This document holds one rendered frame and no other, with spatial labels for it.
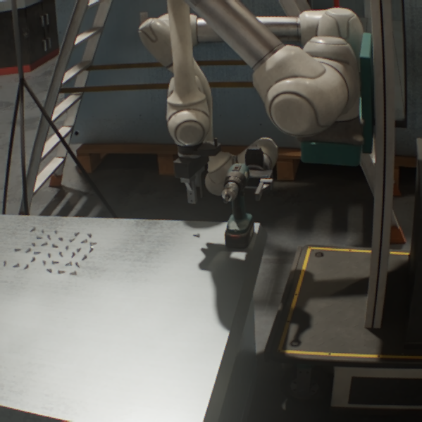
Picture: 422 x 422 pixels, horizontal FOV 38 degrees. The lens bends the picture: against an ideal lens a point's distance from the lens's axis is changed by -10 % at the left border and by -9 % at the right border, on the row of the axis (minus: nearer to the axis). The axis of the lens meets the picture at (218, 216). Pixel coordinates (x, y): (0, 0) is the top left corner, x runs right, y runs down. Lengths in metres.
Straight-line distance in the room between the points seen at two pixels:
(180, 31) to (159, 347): 0.83
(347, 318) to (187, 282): 0.63
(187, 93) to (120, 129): 2.48
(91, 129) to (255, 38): 2.83
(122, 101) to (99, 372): 2.71
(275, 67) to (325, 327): 1.02
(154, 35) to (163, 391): 1.20
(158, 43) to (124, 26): 1.76
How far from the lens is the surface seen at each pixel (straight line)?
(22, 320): 1.82
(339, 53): 1.63
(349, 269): 2.48
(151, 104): 4.01
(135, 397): 1.50
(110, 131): 4.19
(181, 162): 1.89
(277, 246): 3.24
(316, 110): 1.43
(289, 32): 2.30
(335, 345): 2.11
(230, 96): 3.84
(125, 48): 3.96
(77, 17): 3.22
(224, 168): 2.33
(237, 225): 1.98
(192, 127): 1.65
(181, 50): 1.70
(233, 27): 1.51
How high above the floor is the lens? 1.69
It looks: 29 degrees down
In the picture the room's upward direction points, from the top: 5 degrees counter-clockwise
